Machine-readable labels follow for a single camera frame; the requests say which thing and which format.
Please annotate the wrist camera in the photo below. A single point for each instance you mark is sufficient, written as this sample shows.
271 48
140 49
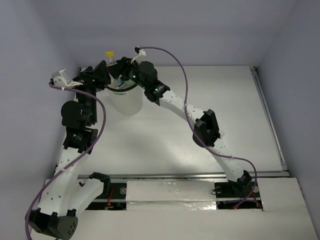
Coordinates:
60 79
139 54

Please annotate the white bin black rim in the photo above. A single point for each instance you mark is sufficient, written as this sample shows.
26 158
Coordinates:
126 101

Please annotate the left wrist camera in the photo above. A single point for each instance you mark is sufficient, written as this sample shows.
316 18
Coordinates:
60 79

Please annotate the clear bottle yellow cap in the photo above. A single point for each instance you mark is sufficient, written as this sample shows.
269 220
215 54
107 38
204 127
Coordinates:
110 58

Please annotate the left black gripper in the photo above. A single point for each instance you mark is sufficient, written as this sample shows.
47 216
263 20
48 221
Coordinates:
88 75

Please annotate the clear bottle lemon label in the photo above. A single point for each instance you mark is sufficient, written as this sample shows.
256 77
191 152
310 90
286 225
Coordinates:
119 84

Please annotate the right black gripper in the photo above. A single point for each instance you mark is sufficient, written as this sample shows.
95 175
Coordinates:
125 65

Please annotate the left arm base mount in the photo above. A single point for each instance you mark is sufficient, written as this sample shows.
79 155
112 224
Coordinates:
115 200

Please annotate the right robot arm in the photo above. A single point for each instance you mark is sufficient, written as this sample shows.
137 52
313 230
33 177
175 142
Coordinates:
203 123

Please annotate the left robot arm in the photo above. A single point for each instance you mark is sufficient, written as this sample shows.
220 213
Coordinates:
55 210

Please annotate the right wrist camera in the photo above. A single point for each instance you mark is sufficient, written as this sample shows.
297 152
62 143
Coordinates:
139 54

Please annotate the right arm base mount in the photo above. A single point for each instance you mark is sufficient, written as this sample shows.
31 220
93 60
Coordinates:
227 198

